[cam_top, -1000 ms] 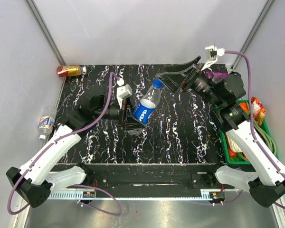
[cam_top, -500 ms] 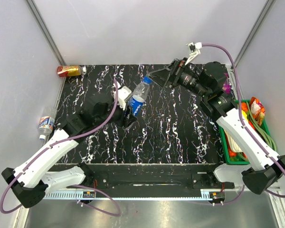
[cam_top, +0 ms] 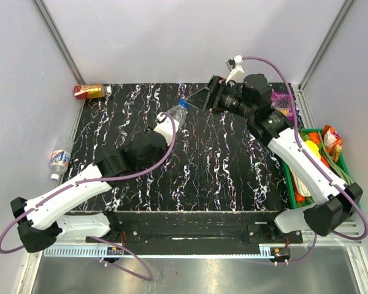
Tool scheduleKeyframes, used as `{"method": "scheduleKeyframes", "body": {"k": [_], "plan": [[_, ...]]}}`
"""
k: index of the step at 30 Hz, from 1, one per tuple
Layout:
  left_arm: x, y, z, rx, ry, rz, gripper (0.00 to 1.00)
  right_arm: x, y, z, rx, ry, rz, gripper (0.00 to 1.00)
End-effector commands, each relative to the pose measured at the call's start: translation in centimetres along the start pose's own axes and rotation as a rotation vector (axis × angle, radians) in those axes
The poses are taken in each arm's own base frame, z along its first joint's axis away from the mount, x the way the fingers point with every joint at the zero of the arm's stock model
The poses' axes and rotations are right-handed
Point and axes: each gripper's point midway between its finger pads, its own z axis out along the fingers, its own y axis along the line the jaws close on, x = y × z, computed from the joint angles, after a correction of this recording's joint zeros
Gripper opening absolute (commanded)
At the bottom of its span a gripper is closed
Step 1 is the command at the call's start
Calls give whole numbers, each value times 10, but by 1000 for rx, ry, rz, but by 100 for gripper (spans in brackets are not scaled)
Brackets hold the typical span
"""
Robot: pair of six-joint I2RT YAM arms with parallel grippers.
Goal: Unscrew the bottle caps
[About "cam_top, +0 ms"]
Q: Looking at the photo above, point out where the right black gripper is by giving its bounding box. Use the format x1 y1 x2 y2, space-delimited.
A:
184 75 255 119

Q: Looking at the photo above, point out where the Pepsi plastic bottle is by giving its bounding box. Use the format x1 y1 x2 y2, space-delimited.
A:
167 104 188 130

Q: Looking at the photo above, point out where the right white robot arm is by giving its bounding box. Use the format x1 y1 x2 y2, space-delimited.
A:
185 74 362 243

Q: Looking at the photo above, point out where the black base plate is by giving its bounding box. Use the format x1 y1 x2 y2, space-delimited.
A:
104 211 303 244

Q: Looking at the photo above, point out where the purple snack bag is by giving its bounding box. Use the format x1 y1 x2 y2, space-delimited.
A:
271 92 294 123

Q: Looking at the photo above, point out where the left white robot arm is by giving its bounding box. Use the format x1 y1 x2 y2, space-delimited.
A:
10 126 176 253

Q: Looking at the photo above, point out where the blue bottle cap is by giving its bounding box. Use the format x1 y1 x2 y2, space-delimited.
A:
179 99 190 109

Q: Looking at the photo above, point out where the orange toy carrot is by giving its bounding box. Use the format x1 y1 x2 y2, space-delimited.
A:
321 155 330 169

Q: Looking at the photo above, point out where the green plastic basket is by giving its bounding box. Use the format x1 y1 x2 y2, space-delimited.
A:
269 128 362 212

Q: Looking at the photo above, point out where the orange snack bag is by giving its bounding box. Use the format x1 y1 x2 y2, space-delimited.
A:
322 125 343 163

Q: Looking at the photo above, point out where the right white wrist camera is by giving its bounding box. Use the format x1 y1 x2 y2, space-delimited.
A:
225 55 244 82

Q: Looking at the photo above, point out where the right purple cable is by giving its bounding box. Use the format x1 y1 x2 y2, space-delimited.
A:
242 56 368 264

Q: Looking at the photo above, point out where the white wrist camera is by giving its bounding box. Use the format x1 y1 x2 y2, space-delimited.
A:
153 112 179 146
225 55 244 82

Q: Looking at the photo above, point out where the clear water bottle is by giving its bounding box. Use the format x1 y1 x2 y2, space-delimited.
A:
48 137 74 181

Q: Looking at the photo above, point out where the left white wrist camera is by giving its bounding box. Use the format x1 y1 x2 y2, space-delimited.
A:
153 112 179 146

